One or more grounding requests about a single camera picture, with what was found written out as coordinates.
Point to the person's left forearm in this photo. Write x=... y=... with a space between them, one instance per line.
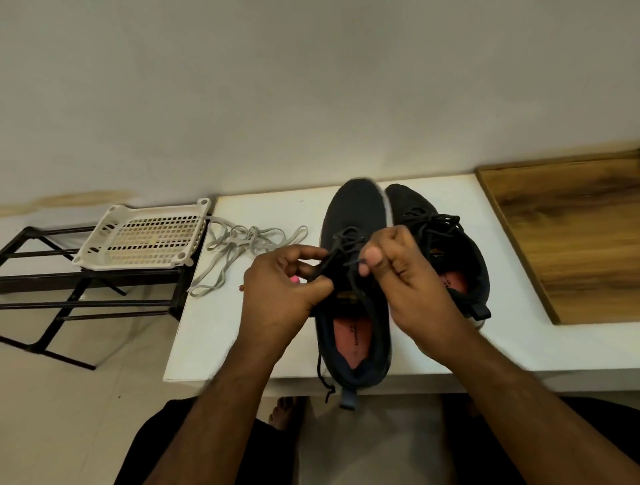
x=220 y=415

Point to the person's right hand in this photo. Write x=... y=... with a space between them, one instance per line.
x=420 y=295

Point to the grey shoelaces bundle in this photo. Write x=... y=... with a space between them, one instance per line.
x=238 y=242

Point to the pink capped white bottle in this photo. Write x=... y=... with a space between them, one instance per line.
x=294 y=280

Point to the white perforated plastic tray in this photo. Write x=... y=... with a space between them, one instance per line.
x=140 y=236

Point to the person's right forearm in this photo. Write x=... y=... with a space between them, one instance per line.
x=535 y=415

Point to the person's bare foot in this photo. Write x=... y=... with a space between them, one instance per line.
x=287 y=412

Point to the wooden board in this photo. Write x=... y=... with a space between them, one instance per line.
x=580 y=235

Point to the dark sneaker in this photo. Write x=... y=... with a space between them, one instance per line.
x=350 y=205
x=405 y=200

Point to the person's left hand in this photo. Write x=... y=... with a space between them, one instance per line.
x=275 y=300

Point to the black metal rack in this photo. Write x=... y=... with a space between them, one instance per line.
x=95 y=278

